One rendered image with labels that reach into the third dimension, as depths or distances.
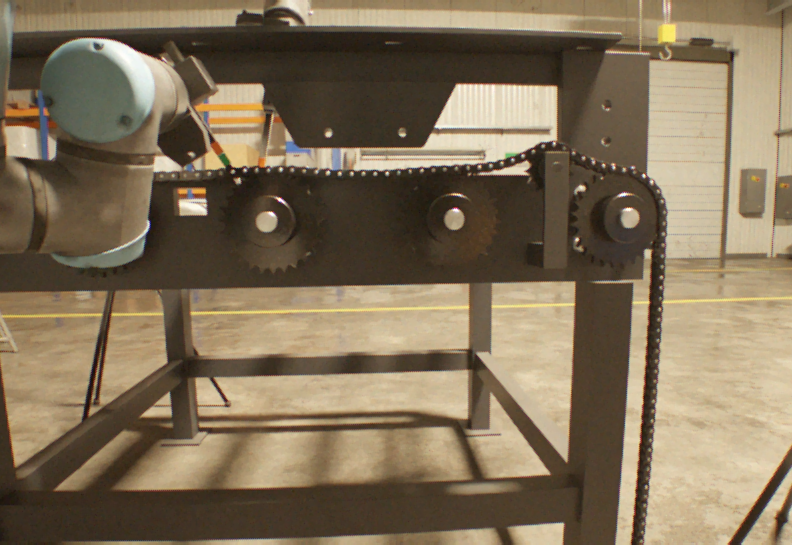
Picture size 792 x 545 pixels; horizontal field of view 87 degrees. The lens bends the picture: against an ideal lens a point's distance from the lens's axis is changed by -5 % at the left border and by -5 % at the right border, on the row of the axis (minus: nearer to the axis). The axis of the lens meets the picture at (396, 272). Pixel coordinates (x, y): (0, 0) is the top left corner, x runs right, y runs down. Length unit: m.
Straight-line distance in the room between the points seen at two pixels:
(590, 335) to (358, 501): 0.53
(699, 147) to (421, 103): 11.81
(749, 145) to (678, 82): 2.39
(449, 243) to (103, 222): 0.48
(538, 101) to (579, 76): 9.95
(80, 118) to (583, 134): 0.75
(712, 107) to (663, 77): 1.41
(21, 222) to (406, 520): 0.78
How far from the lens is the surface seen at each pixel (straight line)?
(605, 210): 0.81
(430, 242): 0.74
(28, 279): 1.00
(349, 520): 0.95
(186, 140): 0.65
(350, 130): 0.82
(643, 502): 1.04
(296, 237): 0.75
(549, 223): 0.77
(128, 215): 0.52
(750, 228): 13.45
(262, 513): 0.96
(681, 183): 12.17
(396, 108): 0.83
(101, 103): 0.49
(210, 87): 0.67
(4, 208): 0.49
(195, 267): 0.85
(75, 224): 0.51
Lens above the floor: 0.85
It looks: 6 degrees down
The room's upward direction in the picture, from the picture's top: 1 degrees counter-clockwise
